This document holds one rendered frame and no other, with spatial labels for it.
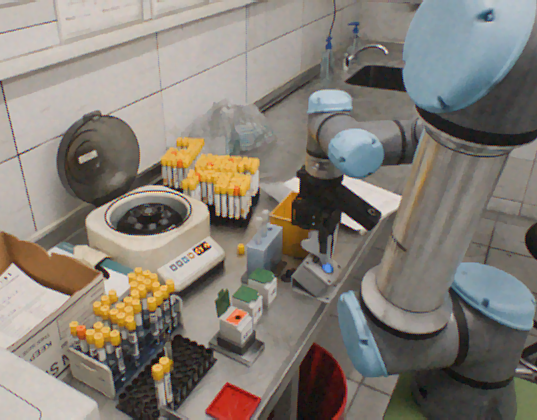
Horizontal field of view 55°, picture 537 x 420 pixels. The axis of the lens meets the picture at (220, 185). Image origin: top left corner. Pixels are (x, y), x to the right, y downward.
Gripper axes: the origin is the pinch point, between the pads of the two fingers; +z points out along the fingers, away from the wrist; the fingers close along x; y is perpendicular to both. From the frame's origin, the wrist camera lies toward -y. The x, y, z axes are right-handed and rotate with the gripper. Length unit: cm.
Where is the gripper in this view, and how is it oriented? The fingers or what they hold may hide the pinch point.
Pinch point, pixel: (328, 260)
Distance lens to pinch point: 108.9
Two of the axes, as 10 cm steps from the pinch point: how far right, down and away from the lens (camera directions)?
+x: -5.3, 4.2, -7.4
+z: 0.3, 8.8, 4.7
